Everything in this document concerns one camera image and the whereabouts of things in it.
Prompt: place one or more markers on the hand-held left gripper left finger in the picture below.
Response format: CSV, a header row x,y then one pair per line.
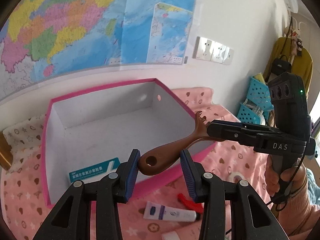
x,y
132,175

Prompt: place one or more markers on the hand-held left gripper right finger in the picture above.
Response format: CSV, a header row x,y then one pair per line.
x,y
187,177

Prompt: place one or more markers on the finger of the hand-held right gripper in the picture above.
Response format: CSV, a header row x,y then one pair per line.
x,y
225,132
260,128

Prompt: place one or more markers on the red plastic clip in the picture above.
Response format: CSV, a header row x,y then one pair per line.
x,y
186,200

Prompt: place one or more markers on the brown antler-shaped plastic tool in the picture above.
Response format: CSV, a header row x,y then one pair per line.
x,y
170,150

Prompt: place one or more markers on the white cream tube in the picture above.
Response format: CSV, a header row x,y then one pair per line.
x,y
175,213

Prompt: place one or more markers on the pink storage box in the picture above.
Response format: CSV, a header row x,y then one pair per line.
x,y
100,125

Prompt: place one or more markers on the person's right forearm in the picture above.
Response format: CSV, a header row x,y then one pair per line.
x,y
300,210

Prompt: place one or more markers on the person's right hand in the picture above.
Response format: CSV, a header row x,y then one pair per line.
x,y
272,180

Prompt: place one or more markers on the blue plastic basket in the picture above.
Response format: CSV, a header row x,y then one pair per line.
x,y
247,116
257,92

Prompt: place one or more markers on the white tape roll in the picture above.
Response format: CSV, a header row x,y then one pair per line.
x,y
231,177

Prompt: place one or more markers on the teal medicine box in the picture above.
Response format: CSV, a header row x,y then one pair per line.
x,y
87,173

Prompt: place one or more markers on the yellow-green cloth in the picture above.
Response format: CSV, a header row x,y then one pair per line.
x,y
259,77

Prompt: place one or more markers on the yellow hanging garment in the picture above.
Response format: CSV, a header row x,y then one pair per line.
x,y
303,67

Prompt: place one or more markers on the black handbag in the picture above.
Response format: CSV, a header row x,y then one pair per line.
x,y
281,66

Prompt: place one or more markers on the small plush toy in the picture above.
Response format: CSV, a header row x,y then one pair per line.
x,y
297,42

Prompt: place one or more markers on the white star-print cloth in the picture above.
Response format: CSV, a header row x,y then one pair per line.
x,y
25,135

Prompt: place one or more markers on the white wall socket plate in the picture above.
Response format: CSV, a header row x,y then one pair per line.
x,y
218,52
228,56
202,48

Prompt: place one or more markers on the colourful wall map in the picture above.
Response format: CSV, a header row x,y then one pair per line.
x,y
75,30

